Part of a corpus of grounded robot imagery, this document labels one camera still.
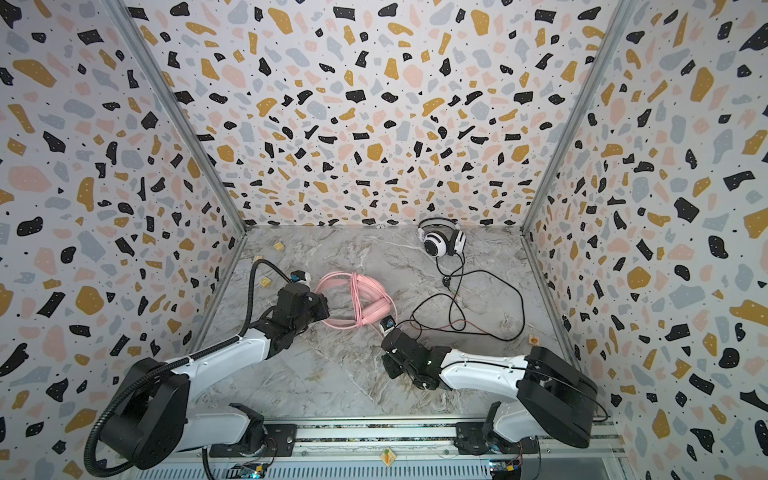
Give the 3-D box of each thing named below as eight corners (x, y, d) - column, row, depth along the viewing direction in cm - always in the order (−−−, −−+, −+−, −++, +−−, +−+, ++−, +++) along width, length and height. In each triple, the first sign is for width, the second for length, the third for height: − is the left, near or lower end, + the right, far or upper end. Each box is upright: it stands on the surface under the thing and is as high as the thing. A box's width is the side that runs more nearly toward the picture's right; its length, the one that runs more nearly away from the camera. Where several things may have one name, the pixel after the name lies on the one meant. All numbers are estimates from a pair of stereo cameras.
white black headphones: (427, 266, 113) (429, 248, 105) (415, 223, 128) (416, 205, 120) (464, 261, 115) (469, 243, 107) (448, 220, 129) (451, 202, 122)
